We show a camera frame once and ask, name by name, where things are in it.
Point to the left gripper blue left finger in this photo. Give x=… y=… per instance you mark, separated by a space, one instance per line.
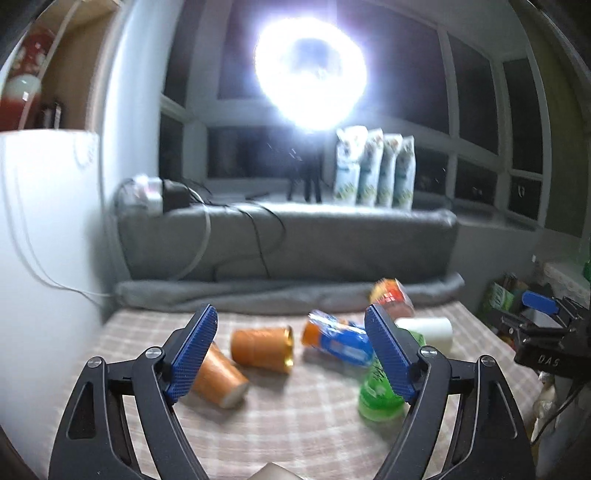
x=93 y=439

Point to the green cardboard box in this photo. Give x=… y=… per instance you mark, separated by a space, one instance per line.
x=504 y=293

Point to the red white vase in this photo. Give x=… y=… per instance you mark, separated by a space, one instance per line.
x=22 y=91

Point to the black power adapter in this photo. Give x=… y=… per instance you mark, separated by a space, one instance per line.
x=175 y=196

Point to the black tripod stand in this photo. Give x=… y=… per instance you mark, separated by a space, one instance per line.
x=306 y=165

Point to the blue orange snack cup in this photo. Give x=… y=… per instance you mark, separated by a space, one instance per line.
x=341 y=339

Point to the white green bag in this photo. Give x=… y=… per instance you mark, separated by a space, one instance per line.
x=404 y=175
x=349 y=152
x=370 y=169
x=392 y=148

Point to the wooden wall shelf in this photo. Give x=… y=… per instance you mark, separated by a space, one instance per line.
x=73 y=76

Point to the orange paper cup white rim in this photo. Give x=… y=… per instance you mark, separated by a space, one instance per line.
x=218 y=381

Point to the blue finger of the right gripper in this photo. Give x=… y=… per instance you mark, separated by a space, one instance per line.
x=539 y=303

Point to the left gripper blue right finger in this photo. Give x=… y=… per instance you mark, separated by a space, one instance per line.
x=489 y=440

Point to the bright ring light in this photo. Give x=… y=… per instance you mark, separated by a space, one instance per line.
x=310 y=70

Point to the green plastic cup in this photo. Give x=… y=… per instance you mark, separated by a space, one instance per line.
x=377 y=402

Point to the grey sofa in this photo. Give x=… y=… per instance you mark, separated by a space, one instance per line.
x=288 y=241

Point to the white power strip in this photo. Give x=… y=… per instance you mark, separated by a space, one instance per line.
x=144 y=193

